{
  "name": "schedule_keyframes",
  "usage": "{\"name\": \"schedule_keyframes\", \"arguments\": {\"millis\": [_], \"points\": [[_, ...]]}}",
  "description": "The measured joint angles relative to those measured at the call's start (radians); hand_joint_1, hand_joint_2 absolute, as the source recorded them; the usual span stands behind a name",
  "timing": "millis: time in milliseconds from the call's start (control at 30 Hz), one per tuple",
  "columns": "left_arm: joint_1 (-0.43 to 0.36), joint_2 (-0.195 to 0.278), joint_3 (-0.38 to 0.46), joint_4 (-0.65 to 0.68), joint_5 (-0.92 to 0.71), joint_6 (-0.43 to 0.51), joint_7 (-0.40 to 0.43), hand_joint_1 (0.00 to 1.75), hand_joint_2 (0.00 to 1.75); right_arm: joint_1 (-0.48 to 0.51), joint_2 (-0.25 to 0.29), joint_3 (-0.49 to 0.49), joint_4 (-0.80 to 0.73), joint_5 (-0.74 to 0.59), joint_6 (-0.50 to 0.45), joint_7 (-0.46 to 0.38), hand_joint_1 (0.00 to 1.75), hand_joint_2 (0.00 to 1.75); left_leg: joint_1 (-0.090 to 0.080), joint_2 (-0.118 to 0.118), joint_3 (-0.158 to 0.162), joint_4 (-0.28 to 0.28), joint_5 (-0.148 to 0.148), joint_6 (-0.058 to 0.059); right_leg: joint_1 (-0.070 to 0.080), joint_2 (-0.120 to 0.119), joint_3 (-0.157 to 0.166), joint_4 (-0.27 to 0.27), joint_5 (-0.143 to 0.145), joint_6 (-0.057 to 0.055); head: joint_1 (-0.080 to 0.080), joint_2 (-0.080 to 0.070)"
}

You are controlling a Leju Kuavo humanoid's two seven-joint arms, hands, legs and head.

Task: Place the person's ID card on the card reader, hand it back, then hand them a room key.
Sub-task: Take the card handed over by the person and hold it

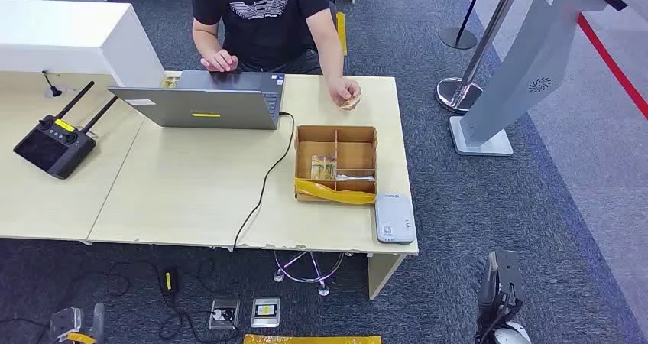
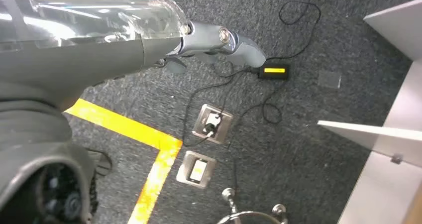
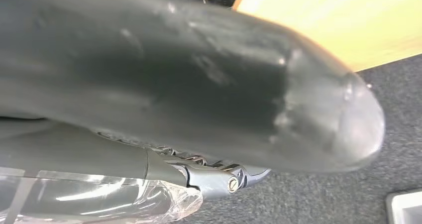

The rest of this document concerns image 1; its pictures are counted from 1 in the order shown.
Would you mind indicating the chrome stanchion post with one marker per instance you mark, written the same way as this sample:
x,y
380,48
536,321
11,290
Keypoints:
x,y
458,93

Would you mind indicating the grey kiosk stand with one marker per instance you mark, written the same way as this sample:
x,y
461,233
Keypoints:
x,y
521,68

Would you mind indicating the black remote controller with antennas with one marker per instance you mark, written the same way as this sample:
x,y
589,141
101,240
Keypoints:
x,y
50,149

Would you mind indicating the yellow wrapped box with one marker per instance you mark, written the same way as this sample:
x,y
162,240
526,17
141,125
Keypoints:
x,y
314,339

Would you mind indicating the wooden divided box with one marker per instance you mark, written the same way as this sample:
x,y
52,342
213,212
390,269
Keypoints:
x,y
354,154

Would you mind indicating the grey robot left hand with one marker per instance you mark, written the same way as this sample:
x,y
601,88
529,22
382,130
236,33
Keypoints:
x,y
97,326

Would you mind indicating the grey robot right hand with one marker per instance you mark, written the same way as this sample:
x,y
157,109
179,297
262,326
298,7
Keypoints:
x,y
481,281

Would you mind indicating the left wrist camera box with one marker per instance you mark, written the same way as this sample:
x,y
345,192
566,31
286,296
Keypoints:
x,y
66,324

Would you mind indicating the white counter block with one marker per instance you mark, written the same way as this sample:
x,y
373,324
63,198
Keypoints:
x,y
66,38

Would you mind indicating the black stanchion post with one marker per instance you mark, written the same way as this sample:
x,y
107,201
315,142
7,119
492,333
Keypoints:
x,y
458,38

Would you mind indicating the small yellow patterned card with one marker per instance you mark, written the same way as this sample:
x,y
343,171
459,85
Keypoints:
x,y
171,82

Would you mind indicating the yellow chair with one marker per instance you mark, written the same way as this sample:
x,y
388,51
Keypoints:
x,y
341,33

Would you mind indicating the grey laptop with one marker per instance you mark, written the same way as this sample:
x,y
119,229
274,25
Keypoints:
x,y
202,106

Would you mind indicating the grey card reader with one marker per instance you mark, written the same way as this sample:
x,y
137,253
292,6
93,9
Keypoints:
x,y
395,220

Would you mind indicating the person's right hand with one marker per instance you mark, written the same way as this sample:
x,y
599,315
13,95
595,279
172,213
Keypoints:
x,y
220,61

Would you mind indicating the person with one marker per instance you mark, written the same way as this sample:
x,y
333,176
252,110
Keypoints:
x,y
263,22

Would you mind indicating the person's right forearm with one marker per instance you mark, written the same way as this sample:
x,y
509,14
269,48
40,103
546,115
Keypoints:
x,y
205,38

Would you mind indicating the hotel room key card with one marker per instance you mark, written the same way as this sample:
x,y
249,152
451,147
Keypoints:
x,y
324,167

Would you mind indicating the black power adapter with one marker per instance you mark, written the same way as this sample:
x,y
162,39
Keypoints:
x,y
168,281

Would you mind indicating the person's left forearm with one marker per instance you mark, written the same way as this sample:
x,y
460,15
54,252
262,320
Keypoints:
x,y
328,48

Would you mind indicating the chrome stool base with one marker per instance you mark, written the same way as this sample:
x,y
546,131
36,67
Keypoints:
x,y
321,286

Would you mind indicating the floor socket with plug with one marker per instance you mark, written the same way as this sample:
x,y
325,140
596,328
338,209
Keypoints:
x,y
224,314

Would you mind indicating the wooden desk leg panel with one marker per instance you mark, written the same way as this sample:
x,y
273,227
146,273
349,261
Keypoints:
x,y
384,273

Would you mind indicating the person's left hand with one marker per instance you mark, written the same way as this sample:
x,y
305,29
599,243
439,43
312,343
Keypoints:
x,y
343,89

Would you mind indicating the closed silver floor socket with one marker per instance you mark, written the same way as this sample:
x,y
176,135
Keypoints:
x,y
266,312

